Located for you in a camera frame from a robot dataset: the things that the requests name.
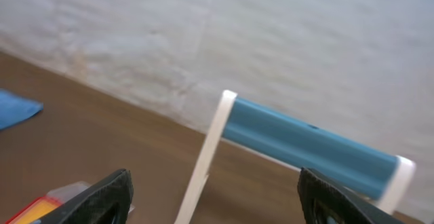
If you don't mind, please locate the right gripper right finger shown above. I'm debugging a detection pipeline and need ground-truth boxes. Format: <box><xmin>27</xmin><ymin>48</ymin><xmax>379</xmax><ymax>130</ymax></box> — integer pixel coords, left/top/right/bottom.
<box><xmin>297</xmin><ymin>167</ymin><xmax>406</xmax><ymax>224</ymax></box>

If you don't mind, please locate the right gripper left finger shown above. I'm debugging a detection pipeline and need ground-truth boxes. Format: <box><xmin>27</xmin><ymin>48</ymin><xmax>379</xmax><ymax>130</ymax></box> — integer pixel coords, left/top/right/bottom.
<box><xmin>33</xmin><ymin>168</ymin><xmax>135</xmax><ymax>224</ymax></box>

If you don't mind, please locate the red and yellow tip box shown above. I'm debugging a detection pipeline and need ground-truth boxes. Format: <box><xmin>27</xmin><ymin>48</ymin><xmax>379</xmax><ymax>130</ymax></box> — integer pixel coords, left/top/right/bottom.
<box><xmin>5</xmin><ymin>181</ymin><xmax>136</xmax><ymax>224</ymax></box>

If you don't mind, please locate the white and blue stand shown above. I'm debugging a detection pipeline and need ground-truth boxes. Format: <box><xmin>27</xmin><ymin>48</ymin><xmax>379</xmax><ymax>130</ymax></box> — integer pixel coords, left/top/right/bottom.
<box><xmin>174</xmin><ymin>90</ymin><xmax>417</xmax><ymax>224</ymax></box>

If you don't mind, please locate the blue cloth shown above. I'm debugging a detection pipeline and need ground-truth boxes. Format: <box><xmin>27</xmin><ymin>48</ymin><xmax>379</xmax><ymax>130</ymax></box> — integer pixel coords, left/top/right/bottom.
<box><xmin>0</xmin><ymin>88</ymin><xmax>44</xmax><ymax>132</ymax></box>

